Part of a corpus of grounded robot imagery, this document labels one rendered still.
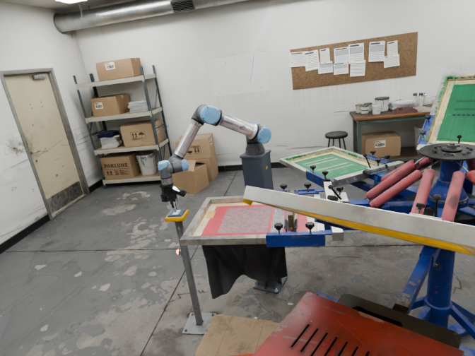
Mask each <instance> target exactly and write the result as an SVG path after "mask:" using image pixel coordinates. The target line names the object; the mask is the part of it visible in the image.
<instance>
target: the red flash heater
mask: <svg viewBox="0 0 475 356"><path fill-rule="evenodd" d="M252 356H464V351H463V350H460V349H457V348H454V347H452V346H450V345H447V344H444V343H441V342H439V341H436V340H433V339H432V338H428V337H426V336H423V335H421V334H418V333H415V332H413V331H410V330H408V329H405V328H402V327H400V326H397V325H394V324H391V323H389V322H387V321H383V320H382V319H379V318H376V317H374V316H371V315H369V314H365V313H363V312H361V311H358V310H355V309H352V308H350V307H347V306H344V305H342V304H339V303H337V302H334V301H331V300H330V299H326V298H324V297H320V296H319V295H316V294H313V293H311V292H306V294H305V295H304V296H303V297H302V299H301V300H300V301H299V302H298V303H297V304H296V305H295V306H294V308H293V309H292V310H291V311H290V312H289V313H288V315H287V316H286V317H285V318H284V319H283V321H282V322H281V323H280V324H279V325H278V326H277V327H276V328H275V330H274V331H273V332H272V333H271V334H270V336H269V337H268V338H267V339H266V340H265V341H264V342H263V343H262V345H261V346H260V347H259V348H258V349H257V351H256V352H255V353H254V354H253V355H252Z"/></svg>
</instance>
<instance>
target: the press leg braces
mask: <svg viewBox="0 0 475 356"><path fill-rule="evenodd" d="M424 297H425V296H423V297H420V298H418V299H416V300H415V302H414V305H413V306H412V308H411V309H416V308H419V307H422V306H423V304H424ZM451 301H452V300H451ZM431 312H432V309H431V308H430V307H428V306H427V305H425V306H424V308H422V310H421V311H420V313H419V314H418V316H417V317H416V318H418V319H422V320H424V321H427V320H428V318H429V316H430V315H431ZM450 315H451V316H452V317H453V318H454V319H455V320H456V321H457V322H458V323H459V324H460V325H461V326H462V327H463V328H464V329H465V331H466V332H467V333H468V334H469V335H470V336H471V337H472V338H473V339H474V340H475V314H472V313H471V312H470V311H468V310H466V309H465V308H463V307H461V306H460V305H458V304H457V303H455V302H453V301H452V308H451V312H450Z"/></svg>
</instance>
